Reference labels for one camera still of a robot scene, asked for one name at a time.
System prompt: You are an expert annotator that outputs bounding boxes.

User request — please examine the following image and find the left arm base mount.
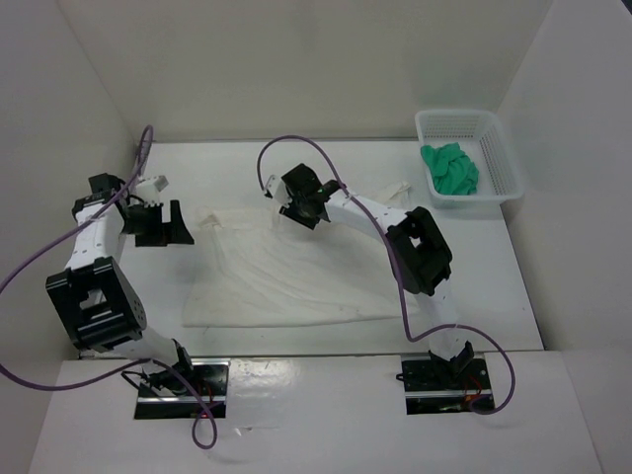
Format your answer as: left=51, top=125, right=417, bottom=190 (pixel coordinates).
left=121, top=361, right=229, bottom=420

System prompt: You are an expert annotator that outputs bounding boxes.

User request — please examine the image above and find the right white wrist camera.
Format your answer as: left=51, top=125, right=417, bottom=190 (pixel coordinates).
left=264, top=175, right=291, bottom=206

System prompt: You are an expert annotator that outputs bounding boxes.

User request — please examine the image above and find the white plastic basket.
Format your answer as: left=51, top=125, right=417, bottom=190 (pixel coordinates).
left=415, top=109, right=523, bottom=208

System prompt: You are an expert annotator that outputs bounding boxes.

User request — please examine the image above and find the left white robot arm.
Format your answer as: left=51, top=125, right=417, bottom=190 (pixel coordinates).
left=45, top=174, right=197, bottom=395

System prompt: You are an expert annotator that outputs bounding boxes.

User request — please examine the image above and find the green tank top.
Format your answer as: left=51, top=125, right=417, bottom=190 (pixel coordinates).
left=421, top=142, right=479, bottom=196

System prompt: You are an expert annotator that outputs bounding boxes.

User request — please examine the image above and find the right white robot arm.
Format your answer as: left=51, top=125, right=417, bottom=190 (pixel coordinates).
left=267, top=164, right=458, bottom=340

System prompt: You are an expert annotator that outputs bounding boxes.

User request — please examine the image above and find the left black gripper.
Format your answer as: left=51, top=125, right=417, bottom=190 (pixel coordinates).
left=120, top=199, right=195, bottom=247

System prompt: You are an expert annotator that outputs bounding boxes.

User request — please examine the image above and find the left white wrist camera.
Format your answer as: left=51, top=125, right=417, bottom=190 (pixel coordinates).
left=133, top=175, right=169, bottom=206

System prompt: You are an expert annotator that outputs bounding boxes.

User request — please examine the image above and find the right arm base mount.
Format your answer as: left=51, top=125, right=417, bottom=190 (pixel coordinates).
left=395, top=354, right=496, bottom=416

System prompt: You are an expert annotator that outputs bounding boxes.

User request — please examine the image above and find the white tank top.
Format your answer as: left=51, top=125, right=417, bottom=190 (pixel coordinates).
left=183, top=205, right=401, bottom=328

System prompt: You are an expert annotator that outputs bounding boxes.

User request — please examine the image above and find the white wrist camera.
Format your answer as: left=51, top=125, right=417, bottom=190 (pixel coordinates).
left=133, top=175, right=169, bottom=206
left=264, top=175, right=291, bottom=206

